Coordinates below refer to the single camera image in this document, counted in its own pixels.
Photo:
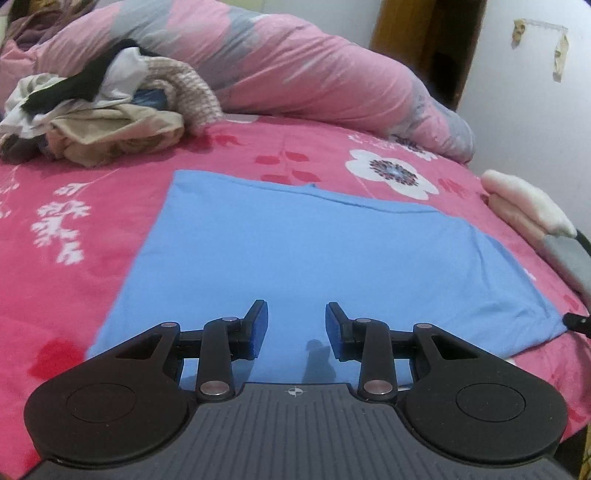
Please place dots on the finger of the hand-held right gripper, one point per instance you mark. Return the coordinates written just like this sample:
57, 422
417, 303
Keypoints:
579, 323

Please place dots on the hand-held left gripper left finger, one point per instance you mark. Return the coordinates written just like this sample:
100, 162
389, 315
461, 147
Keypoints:
259, 330

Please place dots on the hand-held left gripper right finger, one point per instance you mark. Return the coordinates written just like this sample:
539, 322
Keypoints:
333, 330

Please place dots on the blue t-shirt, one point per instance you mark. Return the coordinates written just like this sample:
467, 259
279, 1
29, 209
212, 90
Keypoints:
300, 240

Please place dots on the grey folded cloth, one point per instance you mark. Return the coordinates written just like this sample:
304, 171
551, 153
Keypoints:
568, 263

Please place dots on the black curved object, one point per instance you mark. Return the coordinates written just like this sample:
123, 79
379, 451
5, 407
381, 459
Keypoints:
584, 242

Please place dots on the white fluffy folded cloth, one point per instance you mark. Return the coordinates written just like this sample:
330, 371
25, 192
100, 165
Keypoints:
526, 203

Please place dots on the pink floral bed sheet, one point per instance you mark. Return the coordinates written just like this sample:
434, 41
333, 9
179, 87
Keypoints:
115, 175

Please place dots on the pale pink knitted sweater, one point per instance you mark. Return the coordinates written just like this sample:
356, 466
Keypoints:
194, 92

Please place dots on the pink grey quilt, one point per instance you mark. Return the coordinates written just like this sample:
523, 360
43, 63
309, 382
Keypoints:
300, 78

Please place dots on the dark blue garment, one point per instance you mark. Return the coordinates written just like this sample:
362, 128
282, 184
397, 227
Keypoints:
150, 98

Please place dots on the long torn tape scrap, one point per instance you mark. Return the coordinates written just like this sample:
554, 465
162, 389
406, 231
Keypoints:
561, 55

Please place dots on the white garment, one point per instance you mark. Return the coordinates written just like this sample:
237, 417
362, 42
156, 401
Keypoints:
120, 76

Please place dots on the small torn tape scrap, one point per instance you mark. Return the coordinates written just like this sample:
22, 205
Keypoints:
518, 31

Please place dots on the dark grey garment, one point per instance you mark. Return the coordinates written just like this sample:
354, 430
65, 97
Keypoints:
18, 147

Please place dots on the wooden door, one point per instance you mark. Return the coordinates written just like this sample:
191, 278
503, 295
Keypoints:
401, 32

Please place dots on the black garment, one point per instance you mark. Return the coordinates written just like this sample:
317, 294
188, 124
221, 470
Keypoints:
60, 90

